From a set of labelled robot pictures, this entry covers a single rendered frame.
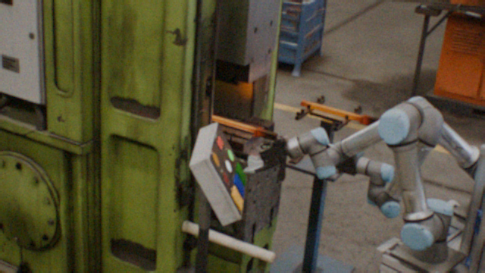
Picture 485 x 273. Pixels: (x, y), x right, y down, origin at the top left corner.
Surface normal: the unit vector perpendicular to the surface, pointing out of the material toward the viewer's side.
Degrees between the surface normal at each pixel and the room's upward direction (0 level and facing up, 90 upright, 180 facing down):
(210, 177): 90
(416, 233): 97
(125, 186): 90
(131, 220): 90
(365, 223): 0
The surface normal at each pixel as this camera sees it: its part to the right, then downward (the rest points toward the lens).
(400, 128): -0.61, 0.17
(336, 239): 0.07, -0.91
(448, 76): -0.47, 0.34
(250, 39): 0.87, 0.26
